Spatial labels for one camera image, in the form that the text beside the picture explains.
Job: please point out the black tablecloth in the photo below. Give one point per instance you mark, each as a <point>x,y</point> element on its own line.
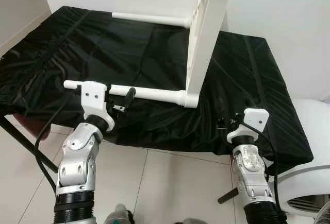
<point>103,49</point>

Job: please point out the grey robot left leg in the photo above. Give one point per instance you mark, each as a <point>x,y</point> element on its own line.
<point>118,214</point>

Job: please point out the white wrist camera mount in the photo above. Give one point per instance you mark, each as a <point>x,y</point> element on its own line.
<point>93,95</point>
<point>253,118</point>

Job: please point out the white plastic table leg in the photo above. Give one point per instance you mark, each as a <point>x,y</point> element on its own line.
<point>154,94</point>
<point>149,19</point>

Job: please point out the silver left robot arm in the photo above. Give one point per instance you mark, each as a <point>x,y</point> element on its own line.
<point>77,167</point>

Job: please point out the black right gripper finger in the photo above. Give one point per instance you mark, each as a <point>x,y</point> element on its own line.
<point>221,112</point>

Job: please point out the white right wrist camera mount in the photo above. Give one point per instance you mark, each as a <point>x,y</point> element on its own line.
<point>253,118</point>

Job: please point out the grey robot leg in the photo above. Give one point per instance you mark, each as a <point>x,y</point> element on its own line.
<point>192,221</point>
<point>118,214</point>

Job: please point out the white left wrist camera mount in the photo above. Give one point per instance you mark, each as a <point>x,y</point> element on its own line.
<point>93,95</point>

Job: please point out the white rounded appliance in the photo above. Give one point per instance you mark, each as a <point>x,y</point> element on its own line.
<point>304,147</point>

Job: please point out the white pedestal fan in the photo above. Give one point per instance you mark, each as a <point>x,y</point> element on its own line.
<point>323,214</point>

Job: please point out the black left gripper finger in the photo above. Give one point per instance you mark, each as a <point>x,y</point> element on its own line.
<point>107,88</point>
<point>129,98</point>

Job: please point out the grey robot right leg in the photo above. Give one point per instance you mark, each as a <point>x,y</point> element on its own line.
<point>192,221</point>

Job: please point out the black metal table leg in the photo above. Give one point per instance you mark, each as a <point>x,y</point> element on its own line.
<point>26,144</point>
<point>228,194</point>

